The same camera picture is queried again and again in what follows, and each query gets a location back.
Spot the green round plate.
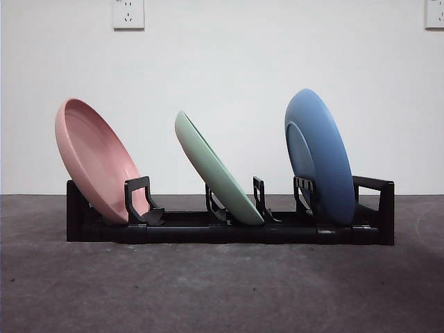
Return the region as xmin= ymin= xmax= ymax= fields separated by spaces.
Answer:
xmin=174 ymin=110 xmax=266 ymax=227

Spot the blue round plate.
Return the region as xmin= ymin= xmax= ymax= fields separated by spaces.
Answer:
xmin=284 ymin=88 xmax=357 ymax=228

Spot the pink round plate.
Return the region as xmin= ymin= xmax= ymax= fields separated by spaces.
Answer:
xmin=54 ymin=98 xmax=151 ymax=225

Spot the black plastic plate rack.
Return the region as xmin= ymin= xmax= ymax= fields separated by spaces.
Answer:
xmin=65 ymin=175 xmax=395 ymax=246

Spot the white wall socket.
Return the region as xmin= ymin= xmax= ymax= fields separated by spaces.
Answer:
xmin=112 ymin=0 xmax=146 ymax=31
xmin=425 ymin=0 xmax=444 ymax=31

